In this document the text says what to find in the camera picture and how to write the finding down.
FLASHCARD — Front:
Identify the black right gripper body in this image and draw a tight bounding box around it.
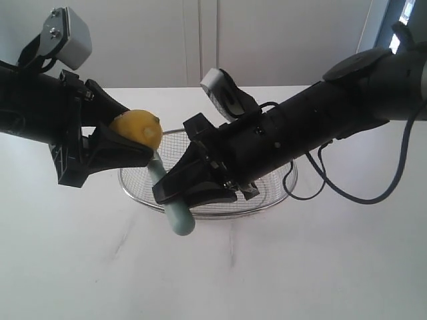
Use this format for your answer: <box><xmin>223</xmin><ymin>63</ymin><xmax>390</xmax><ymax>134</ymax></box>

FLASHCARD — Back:
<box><xmin>183</xmin><ymin>109</ymin><xmax>292</xmax><ymax>185</ymax></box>

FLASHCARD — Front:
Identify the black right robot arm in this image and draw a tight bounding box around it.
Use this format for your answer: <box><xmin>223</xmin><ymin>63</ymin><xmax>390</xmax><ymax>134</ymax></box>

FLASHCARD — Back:
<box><xmin>153</xmin><ymin>22</ymin><xmax>426</xmax><ymax>207</ymax></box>

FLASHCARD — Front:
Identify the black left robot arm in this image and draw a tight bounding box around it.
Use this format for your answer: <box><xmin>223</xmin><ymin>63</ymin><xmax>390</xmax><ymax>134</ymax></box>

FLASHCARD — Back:
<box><xmin>1</xmin><ymin>65</ymin><xmax>153</xmax><ymax>188</ymax></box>

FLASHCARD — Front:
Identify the teal handled peeler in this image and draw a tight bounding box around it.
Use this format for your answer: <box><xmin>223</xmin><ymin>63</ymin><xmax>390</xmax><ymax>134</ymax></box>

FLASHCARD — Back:
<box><xmin>147</xmin><ymin>151</ymin><xmax>195</xmax><ymax>236</ymax></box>

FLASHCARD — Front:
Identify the yellow lemon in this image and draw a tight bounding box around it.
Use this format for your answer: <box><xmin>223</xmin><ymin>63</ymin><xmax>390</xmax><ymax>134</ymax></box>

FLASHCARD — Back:
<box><xmin>109</xmin><ymin>109</ymin><xmax>163</xmax><ymax>150</ymax></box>

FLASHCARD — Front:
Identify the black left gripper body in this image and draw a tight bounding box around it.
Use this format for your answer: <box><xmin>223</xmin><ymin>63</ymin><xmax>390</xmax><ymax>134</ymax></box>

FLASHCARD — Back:
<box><xmin>48</xmin><ymin>70</ymin><xmax>95</xmax><ymax>188</ymax></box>

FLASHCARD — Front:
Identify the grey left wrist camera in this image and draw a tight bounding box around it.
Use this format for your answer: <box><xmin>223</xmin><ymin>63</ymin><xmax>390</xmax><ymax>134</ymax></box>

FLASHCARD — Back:
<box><xmin>17</xmin><ymin>7</ymin><xmax>92</xmax><ymax>73</ymax></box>

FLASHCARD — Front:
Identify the oval wire mesh basket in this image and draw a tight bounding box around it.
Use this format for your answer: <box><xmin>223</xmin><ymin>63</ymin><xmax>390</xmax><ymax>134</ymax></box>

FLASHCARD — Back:
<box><xmin>118</xmin><ymin>129</ymin><xmax>298</xmax><ymax>220</ymax></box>

